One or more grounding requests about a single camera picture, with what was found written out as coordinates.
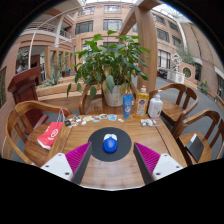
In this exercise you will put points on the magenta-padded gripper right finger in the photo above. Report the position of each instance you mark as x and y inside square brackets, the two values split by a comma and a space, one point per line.
[166, 164]

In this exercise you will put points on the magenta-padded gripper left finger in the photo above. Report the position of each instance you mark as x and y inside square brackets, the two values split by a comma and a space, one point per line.
[55, 164]

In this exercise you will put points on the blue and white computer mouse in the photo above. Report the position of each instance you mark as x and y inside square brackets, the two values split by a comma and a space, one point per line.
[110, 145]

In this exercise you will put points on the black round mouse pad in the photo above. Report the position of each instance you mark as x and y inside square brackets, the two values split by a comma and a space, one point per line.
[125, 145]

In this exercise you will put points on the red paper shopping bag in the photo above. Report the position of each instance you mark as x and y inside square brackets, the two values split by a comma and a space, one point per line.
[50, 135]

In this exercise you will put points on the black notebook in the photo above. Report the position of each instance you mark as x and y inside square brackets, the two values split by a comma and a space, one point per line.
[195, 147]

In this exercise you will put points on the black car key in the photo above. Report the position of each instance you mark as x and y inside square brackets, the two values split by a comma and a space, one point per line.
[68, 123]

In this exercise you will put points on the clear plastic packet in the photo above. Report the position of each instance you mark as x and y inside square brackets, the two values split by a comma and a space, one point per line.
[148, 122]

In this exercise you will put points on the wooden armchair holding black notebook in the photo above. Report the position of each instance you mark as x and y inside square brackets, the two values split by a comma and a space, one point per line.
[193, 121]

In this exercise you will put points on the empty wooden armchair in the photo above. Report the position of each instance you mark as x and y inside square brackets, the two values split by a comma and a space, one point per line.
[173, 111]

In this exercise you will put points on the cream-coloured sticker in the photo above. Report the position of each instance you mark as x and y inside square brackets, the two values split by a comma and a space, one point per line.
[87, 118]

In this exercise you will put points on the white pump bottle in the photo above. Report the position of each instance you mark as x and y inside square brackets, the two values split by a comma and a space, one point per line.
[155, 106]

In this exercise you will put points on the wooden armchair holding red bag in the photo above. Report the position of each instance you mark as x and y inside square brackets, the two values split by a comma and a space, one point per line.
[33, 108]

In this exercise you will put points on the red and blue sticker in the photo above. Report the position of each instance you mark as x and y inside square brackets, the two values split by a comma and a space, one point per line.
[96, 119]

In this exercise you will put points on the small white sticker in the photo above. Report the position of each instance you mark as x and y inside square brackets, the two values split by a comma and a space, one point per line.
[120, 120]

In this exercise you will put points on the yellow dish soap bottle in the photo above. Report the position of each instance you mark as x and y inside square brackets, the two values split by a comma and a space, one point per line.
[141, 105]

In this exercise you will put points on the oval colourful sticker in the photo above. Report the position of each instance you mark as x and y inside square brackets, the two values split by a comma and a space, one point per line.
[103, 116]

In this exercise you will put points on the blue squeeze tube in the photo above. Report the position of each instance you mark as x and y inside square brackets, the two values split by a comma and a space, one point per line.
[127, 106]

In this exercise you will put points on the wooden armchair holding plant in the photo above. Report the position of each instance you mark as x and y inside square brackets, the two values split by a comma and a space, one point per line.
[84, 100]

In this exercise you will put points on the blue square sticker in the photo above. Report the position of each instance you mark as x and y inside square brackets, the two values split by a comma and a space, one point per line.
[112, 117]

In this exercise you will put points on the dark red wooden lectern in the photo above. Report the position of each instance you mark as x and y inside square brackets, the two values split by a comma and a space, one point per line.
[25, 86]

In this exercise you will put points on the spiky agave plant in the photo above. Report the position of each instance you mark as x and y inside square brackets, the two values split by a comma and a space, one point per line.
[53, 76]

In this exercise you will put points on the dark bust statue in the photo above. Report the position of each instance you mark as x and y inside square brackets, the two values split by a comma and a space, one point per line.
[22, 61]

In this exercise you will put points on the green plant in white pot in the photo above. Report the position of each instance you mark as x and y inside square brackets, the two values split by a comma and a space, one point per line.
[110, 63]

